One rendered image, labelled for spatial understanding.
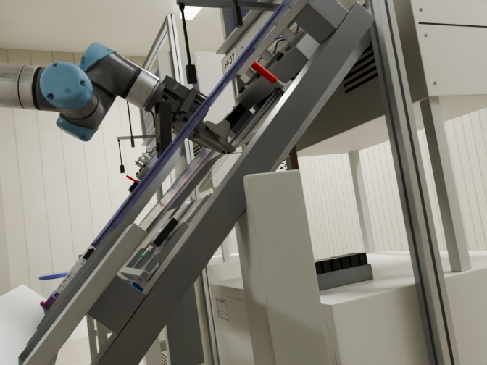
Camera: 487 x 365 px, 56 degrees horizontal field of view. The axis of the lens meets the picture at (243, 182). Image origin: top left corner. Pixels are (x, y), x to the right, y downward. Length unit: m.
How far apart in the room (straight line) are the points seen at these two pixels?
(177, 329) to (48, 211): 4.50
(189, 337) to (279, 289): 0.29
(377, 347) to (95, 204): 4.53
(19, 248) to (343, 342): 4.46
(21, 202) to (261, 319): 4.75
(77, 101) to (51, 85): 0.05
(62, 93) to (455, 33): 0.86
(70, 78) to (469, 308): 0.89
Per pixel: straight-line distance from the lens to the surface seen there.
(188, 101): 0.99
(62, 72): 0.83
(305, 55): 0.97
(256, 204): 0.44
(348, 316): 0.89
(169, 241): 0.71
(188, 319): 0.71
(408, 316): 0.98
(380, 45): 1.00
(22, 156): 5.22
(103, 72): 0.97
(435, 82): 1.11
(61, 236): 5.15
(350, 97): 1.29
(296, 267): 0.46
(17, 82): 0.86
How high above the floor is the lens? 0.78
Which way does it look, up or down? 6 degrees up
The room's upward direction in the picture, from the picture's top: 8 degrees counter-clockwise
